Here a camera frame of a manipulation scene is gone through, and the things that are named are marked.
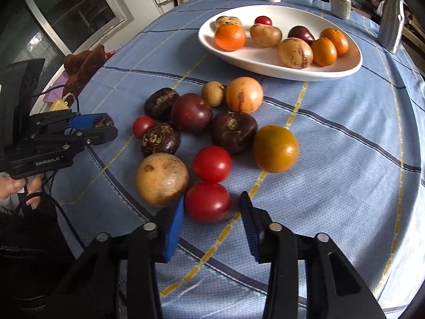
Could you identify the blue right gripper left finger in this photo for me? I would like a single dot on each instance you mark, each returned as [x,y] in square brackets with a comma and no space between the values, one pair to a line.
[172,228]

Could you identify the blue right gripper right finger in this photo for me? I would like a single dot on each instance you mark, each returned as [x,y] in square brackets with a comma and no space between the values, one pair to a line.
[252,225]

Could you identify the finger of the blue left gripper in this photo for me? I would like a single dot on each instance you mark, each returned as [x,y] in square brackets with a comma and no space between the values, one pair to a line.
[98,136]
[84,121]

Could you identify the red tomato low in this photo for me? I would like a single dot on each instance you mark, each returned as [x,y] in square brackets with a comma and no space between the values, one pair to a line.
[141,125]

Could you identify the red tomato front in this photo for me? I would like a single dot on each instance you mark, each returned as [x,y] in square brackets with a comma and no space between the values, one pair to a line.
[207,202]

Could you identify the yellow passion fruit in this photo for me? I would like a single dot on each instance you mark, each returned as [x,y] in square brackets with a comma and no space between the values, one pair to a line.
[295,53]
[265,35]
[227,20]
[161,179]

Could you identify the yellow green orange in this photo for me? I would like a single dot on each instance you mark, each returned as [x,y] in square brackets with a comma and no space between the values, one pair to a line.
[275,149]

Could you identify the dark red plum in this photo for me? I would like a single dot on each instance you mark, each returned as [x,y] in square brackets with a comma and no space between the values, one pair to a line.
[191,113]

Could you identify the small tan longan fruit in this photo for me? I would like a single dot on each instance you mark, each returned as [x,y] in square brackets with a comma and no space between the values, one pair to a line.
[213,93]

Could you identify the pale orange round fruit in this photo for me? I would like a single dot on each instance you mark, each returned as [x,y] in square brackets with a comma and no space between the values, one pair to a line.
[244,94]

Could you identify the large orange tangerine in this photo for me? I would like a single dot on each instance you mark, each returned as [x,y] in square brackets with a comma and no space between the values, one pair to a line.
[230,37]

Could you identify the red cherry tomato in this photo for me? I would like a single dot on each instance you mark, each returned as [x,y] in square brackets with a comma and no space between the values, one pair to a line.
[263,20]

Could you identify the dark purple plum front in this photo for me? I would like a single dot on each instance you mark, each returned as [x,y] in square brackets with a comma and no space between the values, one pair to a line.
[302,33]

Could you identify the yellow passion fruit front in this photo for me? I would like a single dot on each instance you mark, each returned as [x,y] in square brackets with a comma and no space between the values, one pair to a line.
[295,53]

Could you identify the small orange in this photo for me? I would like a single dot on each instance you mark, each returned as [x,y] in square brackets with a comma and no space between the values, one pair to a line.
[324,52]

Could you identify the person left hand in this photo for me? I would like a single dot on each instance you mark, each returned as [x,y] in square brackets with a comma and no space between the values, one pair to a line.
[10,186]

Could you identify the white framed window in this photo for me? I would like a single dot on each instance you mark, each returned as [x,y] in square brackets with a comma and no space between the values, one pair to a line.
[78,25]

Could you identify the white ceramic plate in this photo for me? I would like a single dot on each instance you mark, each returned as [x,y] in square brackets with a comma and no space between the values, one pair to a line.
[265,61]

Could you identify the white drink can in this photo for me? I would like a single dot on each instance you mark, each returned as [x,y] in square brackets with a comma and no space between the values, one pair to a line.
[341,8]

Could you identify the silver ribbed bottle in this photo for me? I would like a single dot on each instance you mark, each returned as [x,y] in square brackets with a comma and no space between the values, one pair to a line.
[391,26]

